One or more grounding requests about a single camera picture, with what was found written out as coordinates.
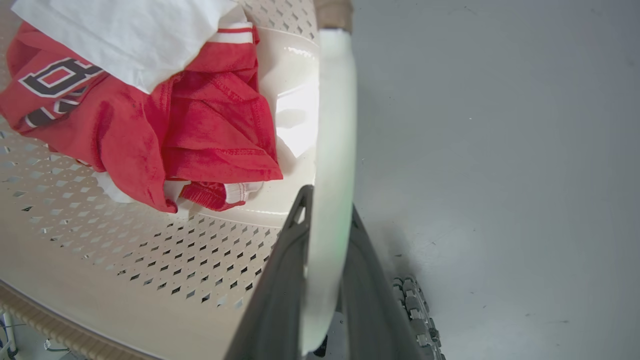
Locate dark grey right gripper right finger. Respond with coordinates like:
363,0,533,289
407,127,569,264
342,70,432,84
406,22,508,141
336,205,426,360

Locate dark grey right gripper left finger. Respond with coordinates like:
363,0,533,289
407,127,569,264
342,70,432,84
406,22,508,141
223,184,315,360

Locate cream perforated plastic laundry basket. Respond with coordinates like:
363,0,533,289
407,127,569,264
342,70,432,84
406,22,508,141
0,0,359,360

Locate red jersey with dark number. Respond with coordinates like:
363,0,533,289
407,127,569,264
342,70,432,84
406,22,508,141
0,21,284,214

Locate white cloth garment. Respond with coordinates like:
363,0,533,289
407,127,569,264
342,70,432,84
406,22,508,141
11,0,239,95

